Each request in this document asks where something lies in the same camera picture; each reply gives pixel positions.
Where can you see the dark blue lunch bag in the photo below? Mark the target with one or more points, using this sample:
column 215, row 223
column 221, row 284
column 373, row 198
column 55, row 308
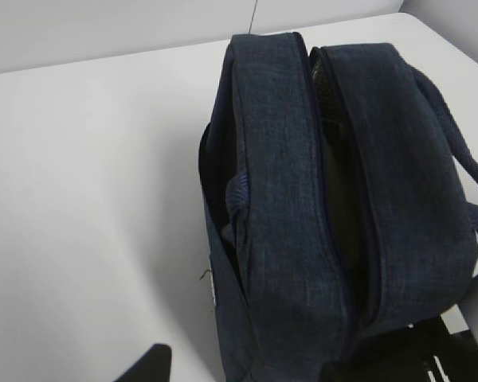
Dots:
column 341, row 203

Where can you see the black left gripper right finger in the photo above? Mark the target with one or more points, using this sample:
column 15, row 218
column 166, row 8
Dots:
column 426, row 351

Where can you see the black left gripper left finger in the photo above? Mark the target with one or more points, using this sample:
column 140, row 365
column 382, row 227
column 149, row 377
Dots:
column 153, row 366

